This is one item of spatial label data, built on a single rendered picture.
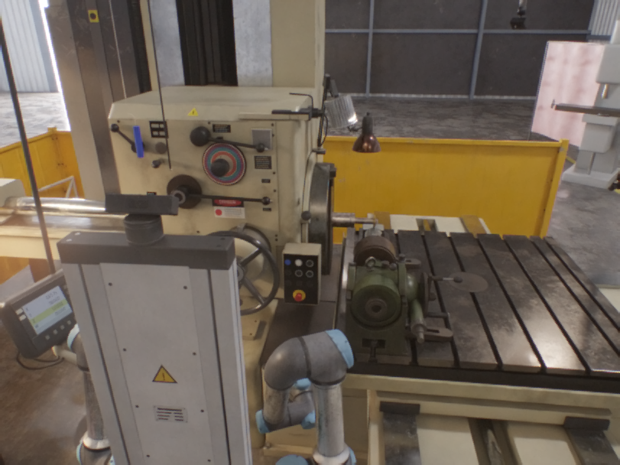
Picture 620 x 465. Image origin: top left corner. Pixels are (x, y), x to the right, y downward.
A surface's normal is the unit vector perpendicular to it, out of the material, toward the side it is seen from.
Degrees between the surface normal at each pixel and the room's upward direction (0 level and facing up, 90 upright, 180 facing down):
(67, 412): 0
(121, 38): 90
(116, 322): 90
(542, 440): 0
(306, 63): 90
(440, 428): 0
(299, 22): 90
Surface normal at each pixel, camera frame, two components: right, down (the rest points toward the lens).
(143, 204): -0.07, -0.07
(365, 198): -0.11, 0.42
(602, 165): -0.68, 0.31
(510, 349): 0.00, -0.91
